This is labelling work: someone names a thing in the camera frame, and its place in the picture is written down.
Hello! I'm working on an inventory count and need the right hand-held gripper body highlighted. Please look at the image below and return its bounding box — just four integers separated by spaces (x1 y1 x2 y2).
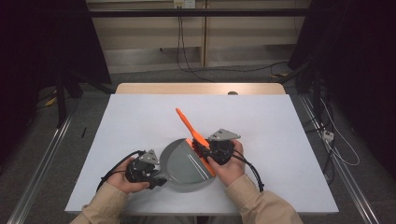
207 128 242 166

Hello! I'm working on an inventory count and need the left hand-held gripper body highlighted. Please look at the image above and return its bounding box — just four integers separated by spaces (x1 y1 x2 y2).
125 149 161 185

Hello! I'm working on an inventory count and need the grey dustpan with orange edge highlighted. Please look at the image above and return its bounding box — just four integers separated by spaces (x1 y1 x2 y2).
158 137 218 193

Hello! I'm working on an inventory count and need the orange brush with grey bristles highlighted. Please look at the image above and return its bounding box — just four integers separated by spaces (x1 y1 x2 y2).
175 107 213 157

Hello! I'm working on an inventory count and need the person's left hand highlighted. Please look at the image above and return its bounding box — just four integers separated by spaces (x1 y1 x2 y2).
106 158 149 194

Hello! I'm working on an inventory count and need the person's right hand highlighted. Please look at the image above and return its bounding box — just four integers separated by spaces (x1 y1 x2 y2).
206 140 247 187

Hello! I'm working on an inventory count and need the white table mat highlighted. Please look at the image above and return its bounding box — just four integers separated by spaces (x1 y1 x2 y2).
64 93 340 216

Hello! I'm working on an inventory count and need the black metal stand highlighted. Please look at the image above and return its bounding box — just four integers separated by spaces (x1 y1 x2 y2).
54 69 116 129
278 59 331 125

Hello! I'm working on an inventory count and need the white power adapter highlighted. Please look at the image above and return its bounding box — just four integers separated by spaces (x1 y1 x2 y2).
321 130 335 143

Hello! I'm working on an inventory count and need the black horizontal bar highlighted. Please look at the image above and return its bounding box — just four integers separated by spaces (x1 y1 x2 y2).
88 8 309 18

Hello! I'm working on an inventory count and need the black curtain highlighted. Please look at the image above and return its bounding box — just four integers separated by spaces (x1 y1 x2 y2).
0 0 112 166
288 0 396 178

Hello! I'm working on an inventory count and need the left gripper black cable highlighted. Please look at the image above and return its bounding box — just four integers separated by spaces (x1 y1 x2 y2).
96 149 146 192

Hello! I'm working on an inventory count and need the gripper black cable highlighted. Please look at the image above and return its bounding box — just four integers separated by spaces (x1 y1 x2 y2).
96 149 146 192
232 150 265 192

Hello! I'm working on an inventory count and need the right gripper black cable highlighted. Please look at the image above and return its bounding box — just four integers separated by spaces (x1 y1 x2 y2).
232 150 265 192

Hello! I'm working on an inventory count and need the black hanging cable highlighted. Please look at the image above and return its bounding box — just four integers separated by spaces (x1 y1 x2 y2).
176 7 216 83

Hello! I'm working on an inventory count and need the aluminium floor rail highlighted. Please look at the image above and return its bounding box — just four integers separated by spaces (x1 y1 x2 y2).
6 115 74 224
298 94 381 224

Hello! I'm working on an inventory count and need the white cable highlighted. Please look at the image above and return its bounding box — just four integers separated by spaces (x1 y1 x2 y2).
320 97 361 167

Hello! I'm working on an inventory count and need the white wall socket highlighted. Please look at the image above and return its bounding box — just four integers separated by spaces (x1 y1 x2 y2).
173 0 196 9

